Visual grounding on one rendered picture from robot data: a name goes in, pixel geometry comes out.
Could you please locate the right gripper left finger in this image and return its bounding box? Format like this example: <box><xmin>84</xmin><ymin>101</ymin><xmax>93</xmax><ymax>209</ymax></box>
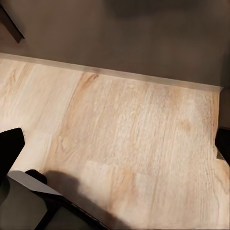
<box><xmin>0</xmin><ymin>127</ymin><xmax>25</xmax><ymax>185</ymax></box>

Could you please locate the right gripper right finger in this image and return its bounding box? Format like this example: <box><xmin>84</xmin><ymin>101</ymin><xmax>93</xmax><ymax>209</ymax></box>
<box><xmin>215</xmin><ymin>127</ymin><xmax>230</xmax><ymax>165</ymax></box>

